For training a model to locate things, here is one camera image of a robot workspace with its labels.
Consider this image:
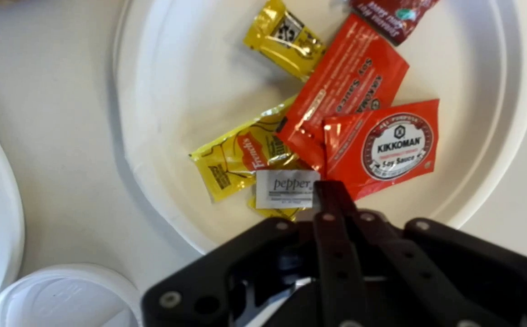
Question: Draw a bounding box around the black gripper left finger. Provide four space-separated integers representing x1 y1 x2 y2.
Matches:
139 180 368 327

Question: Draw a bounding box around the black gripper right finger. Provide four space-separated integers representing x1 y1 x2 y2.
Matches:
334 180 527 327

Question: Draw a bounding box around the orange Kikkoman soy sauce sachet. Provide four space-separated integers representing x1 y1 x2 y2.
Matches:
321 98 441 204

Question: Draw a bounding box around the white pepper sachet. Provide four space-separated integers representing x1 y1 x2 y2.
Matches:
252 167 321 213

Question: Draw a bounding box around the yellow mustard sachet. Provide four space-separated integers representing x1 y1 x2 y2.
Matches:
186 98 314 224

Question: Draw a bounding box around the long orange sauce sachet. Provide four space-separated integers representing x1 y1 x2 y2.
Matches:
276 13 410 175

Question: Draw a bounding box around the yellow sachet with black print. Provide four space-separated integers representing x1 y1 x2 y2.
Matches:
241 0 326 82

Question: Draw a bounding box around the white plastic plate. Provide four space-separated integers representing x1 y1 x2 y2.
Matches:
112 0 527 256

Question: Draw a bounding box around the dark red sachet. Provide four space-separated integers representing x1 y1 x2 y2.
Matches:
348 0 441 47

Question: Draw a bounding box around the white cup lid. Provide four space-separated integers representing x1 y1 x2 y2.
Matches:
0 262 145 327

